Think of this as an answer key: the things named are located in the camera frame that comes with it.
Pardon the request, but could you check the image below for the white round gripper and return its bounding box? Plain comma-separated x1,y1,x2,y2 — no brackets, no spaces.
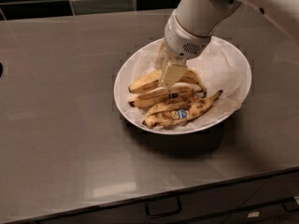
155,11,211,88

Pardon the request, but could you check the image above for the spotted yellow banana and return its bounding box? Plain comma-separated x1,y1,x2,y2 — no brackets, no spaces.
128,69,207,96
128,83,206,108
147,95,201,115

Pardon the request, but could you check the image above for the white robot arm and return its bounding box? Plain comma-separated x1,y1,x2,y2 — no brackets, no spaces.
158,0,299,87

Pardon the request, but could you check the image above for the white bowl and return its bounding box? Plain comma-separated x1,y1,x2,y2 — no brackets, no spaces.
113,35,252,135

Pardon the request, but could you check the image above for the bottom banana with blue sticker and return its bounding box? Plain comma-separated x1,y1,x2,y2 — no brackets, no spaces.
142,90,223,129

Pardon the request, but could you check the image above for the white paper liner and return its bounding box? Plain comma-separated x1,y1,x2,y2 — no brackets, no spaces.
130,37,250,131

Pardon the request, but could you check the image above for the black drawer handle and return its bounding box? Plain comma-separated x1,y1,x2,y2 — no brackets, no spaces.
145,198,182,218

